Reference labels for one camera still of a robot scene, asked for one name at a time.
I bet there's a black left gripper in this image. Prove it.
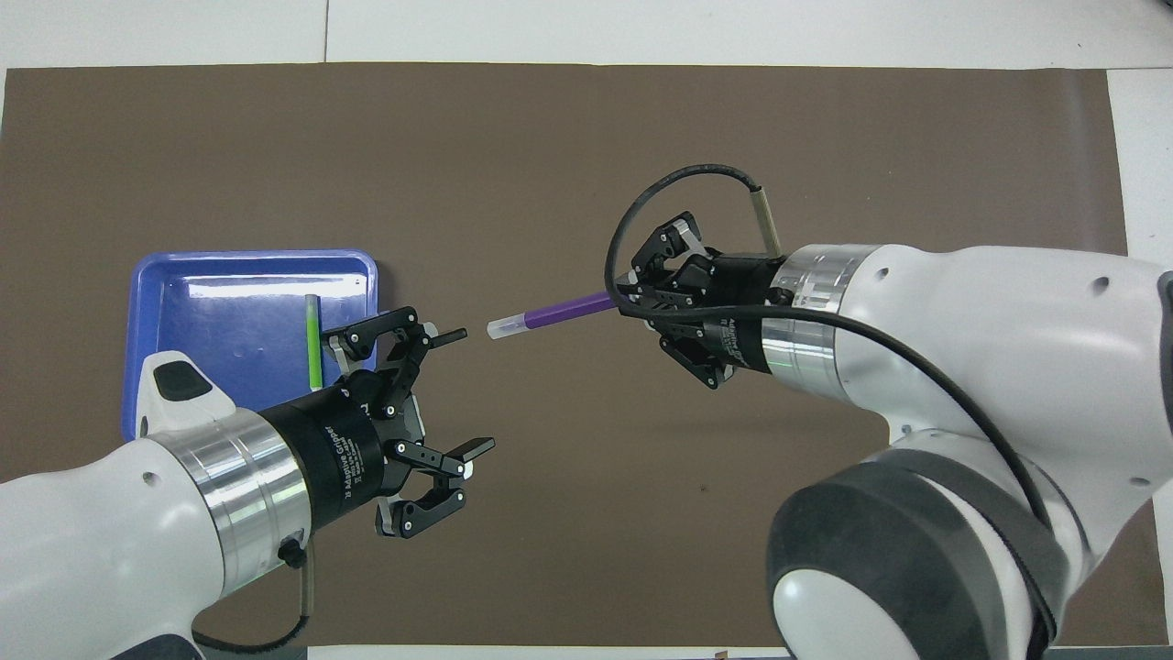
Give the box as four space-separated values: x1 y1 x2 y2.
259 306 498 541

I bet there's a purple pen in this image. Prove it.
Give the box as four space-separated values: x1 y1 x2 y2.
487 291 624 342

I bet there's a blue plastic tray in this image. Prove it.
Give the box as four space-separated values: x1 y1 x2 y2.
122 249 379 441

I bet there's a brown paper table mat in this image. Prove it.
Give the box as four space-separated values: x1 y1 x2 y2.
0 62 1142 647

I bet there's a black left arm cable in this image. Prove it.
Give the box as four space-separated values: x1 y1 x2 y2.
192 541 317 654

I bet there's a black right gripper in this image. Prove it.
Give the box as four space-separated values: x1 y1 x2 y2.
615 212 800 391

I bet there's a green pen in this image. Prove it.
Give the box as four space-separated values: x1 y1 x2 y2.
305 293 323 392

